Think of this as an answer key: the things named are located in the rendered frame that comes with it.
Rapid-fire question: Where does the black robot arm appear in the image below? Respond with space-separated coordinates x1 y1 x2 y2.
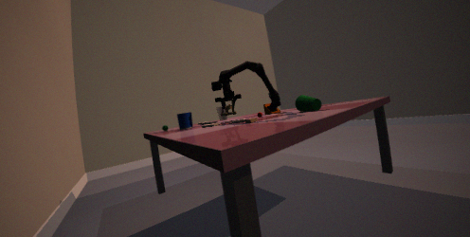
211 61 281 112

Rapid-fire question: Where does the green cup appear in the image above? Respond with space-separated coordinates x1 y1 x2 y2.
295 95 322 112

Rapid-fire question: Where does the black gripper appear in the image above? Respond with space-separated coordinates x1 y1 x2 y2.
215 88 242 106

